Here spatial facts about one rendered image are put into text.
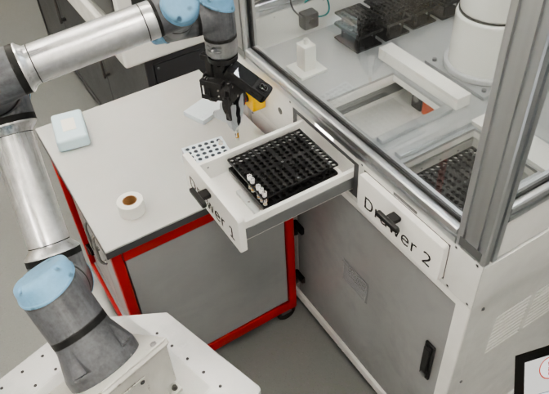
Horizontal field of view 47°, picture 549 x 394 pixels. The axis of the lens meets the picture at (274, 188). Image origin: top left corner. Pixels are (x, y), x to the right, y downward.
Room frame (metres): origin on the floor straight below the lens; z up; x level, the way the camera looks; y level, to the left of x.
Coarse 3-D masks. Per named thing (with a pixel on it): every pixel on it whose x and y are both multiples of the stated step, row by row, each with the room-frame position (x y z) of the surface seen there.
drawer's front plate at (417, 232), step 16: (368, 176) 1.10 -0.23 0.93; (368, 192) 1.07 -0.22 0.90; (384, 192) 1.04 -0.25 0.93; (368, 208) 1.07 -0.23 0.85; (384, 208) 1.02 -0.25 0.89; (400, 208) 0.98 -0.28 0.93; (400, 224) 0.97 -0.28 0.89; (416, 224) 0.93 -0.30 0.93; (400, 240) 0.97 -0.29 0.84; (416, 240) 0.93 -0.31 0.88; (432, 240) 0.89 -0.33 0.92; (416, 256) 0.92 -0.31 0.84; (432, 256) 0.88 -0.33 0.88; (432, 272) 0.87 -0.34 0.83
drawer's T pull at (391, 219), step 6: (378, 210) 1.00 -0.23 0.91; (378, 216) 0.99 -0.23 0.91; (384, 216) 0.98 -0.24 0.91; (390, 216) 0.98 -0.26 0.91; (396, 216) 0.98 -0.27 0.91; (384, 222) 0.97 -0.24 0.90; (390, 222) 0.96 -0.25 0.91; (396, 222) 0.96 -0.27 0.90; (390, 228) 0.95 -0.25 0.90; (396, 228) 0.94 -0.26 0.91
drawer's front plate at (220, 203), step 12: (192, 168) 1.17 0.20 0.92; (204, 180) 1.12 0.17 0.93; (216, 192) 1.07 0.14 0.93; (216, 204) 1.07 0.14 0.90; (228, 204) 1.03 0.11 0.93; (216, 216) 1.08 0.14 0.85; (228, 216) 1.02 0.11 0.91; (240, 216) 0.99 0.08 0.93; (228, 228) 1.02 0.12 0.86; (240, 228) 0.98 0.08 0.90; (240, 240) 0.97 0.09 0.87; (240, 252) 0.98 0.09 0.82
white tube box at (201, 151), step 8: (200, 144) 1.42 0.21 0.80; (208, 144) 1.42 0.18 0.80; (216, 144) 1.42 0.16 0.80; (224, 144) 1.41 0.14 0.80; (184, 152) 1.39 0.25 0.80; (192, 152) 1.39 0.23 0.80; (200, 152) 1.38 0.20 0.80; (208, 152) 1.38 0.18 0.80; (216, 152) 1.38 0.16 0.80; (200, 160) 1.35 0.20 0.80
